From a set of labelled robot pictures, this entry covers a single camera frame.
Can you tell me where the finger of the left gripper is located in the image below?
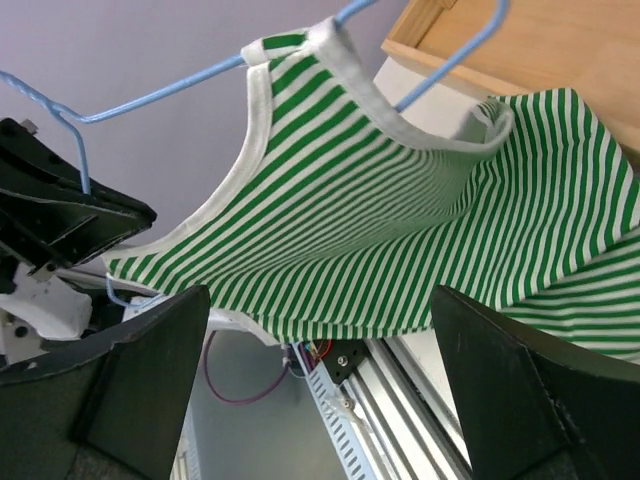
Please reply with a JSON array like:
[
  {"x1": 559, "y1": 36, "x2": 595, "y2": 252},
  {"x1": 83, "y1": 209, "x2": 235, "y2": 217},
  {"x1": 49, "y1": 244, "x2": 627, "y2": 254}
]
[{"x1": 1, "y1": 118, "x2": 157, "y2": 270}]

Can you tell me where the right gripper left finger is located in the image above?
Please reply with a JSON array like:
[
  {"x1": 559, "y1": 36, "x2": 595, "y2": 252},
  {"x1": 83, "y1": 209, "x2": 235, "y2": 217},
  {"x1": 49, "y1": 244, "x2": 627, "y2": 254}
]
[{"x1": 1, "y1": 287, "x2": 209, "y2": 479}]

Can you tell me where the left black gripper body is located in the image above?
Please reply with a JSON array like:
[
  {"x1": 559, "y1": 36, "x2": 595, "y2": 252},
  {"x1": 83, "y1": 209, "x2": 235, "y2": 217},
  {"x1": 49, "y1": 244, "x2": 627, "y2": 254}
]
[{"x1": 1, "y1": 214, "x2": 92, "y2": 365}]

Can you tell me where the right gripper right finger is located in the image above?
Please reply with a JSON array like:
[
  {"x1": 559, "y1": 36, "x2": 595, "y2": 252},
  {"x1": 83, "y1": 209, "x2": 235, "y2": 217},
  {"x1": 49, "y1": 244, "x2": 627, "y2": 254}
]
[{"x1": 431, "y1": 286, "x2": 639, "y2": 479}]

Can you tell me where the green white striped tank top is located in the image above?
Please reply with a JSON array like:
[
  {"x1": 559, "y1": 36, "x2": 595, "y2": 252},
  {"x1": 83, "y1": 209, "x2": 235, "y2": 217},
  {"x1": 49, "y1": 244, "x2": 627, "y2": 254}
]
[{"x1": 103, "y1": 20, "x2": 639, "y2": 361}]

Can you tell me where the wooden clothes rack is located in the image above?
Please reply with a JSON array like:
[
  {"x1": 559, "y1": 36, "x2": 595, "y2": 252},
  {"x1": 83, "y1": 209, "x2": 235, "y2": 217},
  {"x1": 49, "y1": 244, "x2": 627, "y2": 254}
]
[{"x1": 382, "y1": 0, "x2": 639, "y2": 166}]

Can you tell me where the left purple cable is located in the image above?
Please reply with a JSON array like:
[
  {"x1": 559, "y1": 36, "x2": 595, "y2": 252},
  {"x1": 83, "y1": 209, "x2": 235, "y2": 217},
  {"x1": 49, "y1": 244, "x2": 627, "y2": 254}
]
[{"x1": 202, "y1": 329, "x2": 294, "y2": 406}]

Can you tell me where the aluminium mounting rail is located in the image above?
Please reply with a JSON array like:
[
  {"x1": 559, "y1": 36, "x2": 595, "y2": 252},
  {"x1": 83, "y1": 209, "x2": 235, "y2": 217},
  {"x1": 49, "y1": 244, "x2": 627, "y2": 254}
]
[{"x1": 349, "y1": 339, "x2": 472, "y2": 479}]

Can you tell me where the white slotted cable duct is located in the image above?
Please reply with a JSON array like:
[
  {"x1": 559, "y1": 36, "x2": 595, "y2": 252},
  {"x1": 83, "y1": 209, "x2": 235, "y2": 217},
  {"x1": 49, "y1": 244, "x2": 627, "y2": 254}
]
[{"x1": 293, "y1": 343, "x2": 377, "y2": 480}]

